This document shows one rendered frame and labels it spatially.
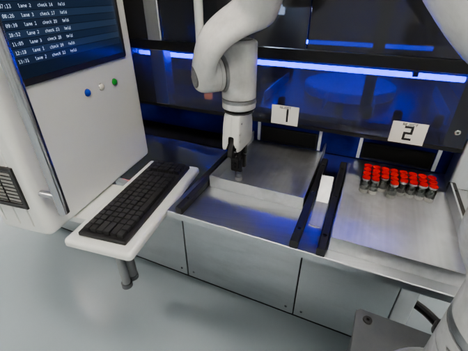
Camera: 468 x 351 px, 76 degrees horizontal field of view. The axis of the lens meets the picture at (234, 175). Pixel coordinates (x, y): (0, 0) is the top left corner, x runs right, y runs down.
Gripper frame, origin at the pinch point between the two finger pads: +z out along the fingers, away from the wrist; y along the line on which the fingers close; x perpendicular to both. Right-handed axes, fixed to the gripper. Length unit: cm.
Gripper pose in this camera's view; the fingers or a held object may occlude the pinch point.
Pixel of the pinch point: (238, 161)
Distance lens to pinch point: 83.7
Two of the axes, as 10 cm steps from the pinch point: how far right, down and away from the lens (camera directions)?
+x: 9.1, 2.1, -3.5
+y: -4.1, 4.9, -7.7
